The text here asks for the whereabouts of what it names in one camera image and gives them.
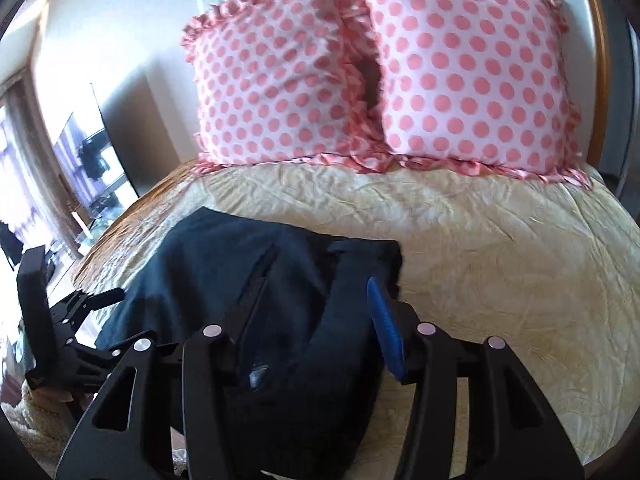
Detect dark navy pants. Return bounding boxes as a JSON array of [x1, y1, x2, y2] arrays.
[[96, 208, 402, 479]]

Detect black flat television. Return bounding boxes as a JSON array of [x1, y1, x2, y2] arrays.
[[52, 71, 184, 216]]

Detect brown window curtain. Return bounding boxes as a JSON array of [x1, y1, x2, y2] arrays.
[[2, 70, 82, 260]]

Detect pink polka dot pillow left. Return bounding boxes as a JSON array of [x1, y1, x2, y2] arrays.
[[181, 0, 390, 174]]

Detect pink polka dot pillow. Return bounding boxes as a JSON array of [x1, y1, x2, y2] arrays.
[[364, 0, 590, 187], [181, 0, 390, 174]]

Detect pink polka dot pillow right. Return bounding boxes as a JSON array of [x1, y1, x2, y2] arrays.
[[364, 0, 590, 187]]

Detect wooden headboard frame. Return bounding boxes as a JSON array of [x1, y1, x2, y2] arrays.
[[562, 0, 611, 167]]

